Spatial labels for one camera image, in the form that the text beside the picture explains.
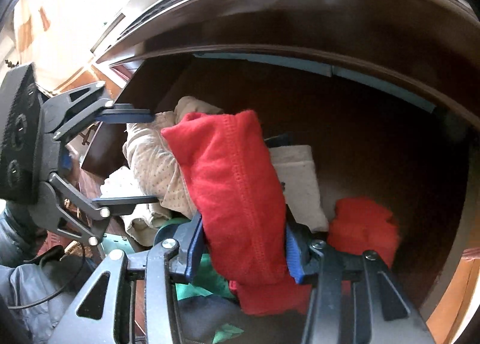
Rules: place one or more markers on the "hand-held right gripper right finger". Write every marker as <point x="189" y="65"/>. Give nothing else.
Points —
<point x="294" y="254"/>

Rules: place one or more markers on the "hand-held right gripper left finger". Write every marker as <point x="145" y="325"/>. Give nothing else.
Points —
<point x="193" y="250"/>

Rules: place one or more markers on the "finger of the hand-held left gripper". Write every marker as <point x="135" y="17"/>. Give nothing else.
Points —
<point x="127" y="116"/>
<point x="123" y="201"/>

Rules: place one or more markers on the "green and navy underwear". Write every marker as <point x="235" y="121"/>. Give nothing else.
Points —
<point x="208" y="284"/>

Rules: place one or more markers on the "beige dotted underwear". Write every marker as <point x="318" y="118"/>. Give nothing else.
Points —
<point x="150" y="164"/>

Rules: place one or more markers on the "grey-blue sock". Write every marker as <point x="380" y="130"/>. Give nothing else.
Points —
<point x="300" y="186"/>

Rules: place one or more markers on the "dark red underwear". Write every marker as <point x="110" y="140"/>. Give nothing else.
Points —
<point x="360" y="228"/>

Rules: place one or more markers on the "dark wooden drawer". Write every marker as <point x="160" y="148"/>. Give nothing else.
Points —
<point x="356" y="141"/>

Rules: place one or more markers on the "tan sock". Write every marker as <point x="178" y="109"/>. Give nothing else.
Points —
<point x="138" y="226"/>

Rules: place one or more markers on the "dark wooden desk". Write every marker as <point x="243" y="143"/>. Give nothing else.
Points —
<point x="262" y="22"/>

